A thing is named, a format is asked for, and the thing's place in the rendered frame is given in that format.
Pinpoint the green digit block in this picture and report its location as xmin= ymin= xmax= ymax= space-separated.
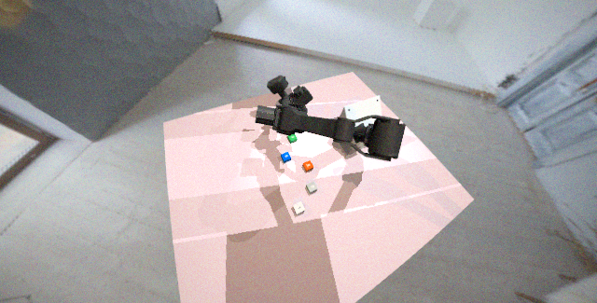
xmin=287 ymin=134 xmax=298 ymax=144

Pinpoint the blue digit block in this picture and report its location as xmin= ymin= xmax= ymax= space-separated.
xmin=281 ymin=152 xmax=291 ymax=163

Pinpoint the orange block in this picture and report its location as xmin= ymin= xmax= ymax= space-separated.
xmin=302 ymin=160 xmax=313 ymax=172

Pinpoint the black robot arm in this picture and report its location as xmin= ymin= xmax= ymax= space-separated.
xmin=255 ymin=85 xmax=406 ymax=161

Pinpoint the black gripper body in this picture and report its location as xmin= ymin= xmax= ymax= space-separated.
xmin=267 ymin=76 xmax=308 ymax=113

